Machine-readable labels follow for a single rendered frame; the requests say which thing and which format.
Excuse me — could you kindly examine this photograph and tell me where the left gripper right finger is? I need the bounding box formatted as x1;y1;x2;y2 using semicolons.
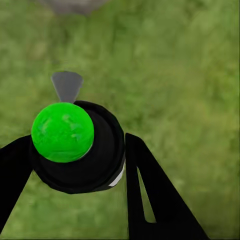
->
125;133;210;240

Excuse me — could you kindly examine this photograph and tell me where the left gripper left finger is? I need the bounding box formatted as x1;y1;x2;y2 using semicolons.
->
0;135;33;234

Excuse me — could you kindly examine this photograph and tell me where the pesticide atomizer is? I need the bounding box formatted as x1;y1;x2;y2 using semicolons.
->
29;71;126;195

